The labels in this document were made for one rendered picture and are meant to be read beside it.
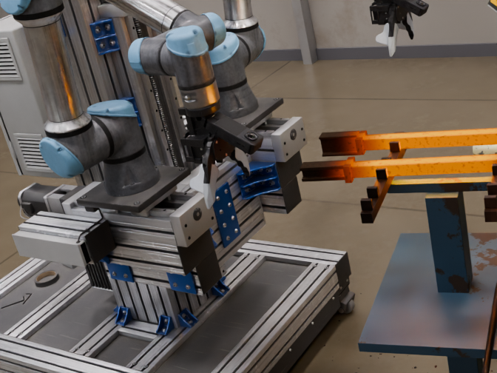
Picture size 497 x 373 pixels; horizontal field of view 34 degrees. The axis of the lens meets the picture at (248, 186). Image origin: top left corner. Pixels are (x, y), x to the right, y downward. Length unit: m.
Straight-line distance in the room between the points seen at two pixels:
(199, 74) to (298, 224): 2.02
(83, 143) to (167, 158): 0.41
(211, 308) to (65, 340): 0.50
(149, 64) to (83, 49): 0.66
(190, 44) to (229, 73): 0.88
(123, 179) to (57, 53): 0.38
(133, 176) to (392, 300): 0.80
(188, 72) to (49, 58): 0.46
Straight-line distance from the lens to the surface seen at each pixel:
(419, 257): 1.77
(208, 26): 1.75
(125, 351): 2.64
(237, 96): 2.46
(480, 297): 1.63
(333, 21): 5.57
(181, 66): 1.59
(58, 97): 1.97
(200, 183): 1.66
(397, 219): 3.44
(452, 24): 5.23
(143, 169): 2.13
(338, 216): 3.54
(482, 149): 2.44
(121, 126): 2.08
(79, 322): 2.88
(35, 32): 1.93
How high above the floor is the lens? 1.64
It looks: 24 degrees down
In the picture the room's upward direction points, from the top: 13 degrees counter-clockwise
